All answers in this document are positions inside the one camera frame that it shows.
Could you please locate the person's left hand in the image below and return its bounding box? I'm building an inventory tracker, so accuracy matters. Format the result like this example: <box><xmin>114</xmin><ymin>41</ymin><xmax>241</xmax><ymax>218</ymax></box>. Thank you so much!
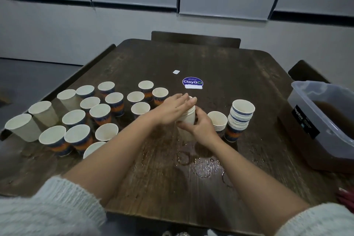
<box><xmin>150</xmin><ymin>93</ymin><xmax>198</xmax><ymax>129</ymax></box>

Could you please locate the person's right hand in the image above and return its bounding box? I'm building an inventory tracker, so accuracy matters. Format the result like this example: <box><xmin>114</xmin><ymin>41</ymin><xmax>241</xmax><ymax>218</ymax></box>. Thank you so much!
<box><xmin>177</xmin><ymin>106</ymin><xmax>222</xmax><ymax>150</ymax></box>

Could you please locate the white rimmed paper cup stack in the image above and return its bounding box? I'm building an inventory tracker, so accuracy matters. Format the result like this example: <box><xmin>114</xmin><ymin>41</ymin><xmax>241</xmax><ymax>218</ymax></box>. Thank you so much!
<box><xmin>207</xmin><ymin>110</ymin><xmax>229</xmax><ymax>133</ymax></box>

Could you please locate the patterned paper cup stack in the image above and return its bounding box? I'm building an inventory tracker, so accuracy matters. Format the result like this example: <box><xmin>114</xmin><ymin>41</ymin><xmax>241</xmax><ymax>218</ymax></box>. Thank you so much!
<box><xmin>224</xmin><ymin>98</ymin><xmax>256</xmax><ymax>143</ymax></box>

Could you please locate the group of paper cups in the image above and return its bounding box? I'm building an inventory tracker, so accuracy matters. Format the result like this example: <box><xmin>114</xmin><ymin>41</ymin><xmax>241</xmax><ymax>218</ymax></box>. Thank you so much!
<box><xmin>4</xmin><ymin>80</ymin><xmax>170</xmax><ymax>159</ymax></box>

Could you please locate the clear plastic storage bin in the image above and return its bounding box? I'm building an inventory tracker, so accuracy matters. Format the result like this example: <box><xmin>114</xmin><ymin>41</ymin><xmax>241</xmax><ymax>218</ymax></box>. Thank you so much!
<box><xmin>279</xmin><ymin>80</ymin><xmax>354</xmax><ymax>173</ymax></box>

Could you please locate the person's right forearm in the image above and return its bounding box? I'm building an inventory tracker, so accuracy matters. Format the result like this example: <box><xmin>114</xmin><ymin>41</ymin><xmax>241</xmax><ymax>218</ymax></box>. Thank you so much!
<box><xmin>210</xmin><ymin>139</ymin><xmax>354</xmax><ymax>236</ymax></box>

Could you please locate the person's left forearm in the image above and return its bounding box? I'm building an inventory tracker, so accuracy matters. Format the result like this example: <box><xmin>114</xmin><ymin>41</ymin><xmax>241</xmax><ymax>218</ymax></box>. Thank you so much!
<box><xmin>0</xmin><ymin>117</ymin><xmax>167</xmax><ymax>236</ymax></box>

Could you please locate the round blue sticker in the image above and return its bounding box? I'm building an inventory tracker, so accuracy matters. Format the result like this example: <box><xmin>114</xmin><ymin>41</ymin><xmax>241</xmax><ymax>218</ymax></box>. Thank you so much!
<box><xmin>181</xmin><ymin>76</ymin><xmax>204</xmax><ymax>90</ymax></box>

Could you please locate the dark wooden table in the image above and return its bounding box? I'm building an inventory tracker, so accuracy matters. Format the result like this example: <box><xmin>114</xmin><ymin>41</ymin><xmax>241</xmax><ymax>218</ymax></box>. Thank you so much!
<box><xmin>0</xmin><ymin>38</ymin><xmax>354</xmax><ymax>234</ymax></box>

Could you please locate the dark wooden chair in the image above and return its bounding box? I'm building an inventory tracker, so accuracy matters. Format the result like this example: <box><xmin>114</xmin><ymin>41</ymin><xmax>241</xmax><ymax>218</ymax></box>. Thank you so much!
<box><xmin>151</xmin><ymin>30</ymin><xmax>242</xmax><ymax>49</ymax></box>
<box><xmin>288</xmin><ymin>59</ymin><xmax>331</xmax><ymax>83</ymax></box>

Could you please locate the dark red cloth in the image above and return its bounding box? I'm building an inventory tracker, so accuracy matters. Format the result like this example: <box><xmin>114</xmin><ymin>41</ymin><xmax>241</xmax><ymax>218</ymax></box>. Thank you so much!
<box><xmin>337</xmin><ymin>186</ymin><xmax>354</xmax><ymax>212</ymax></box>

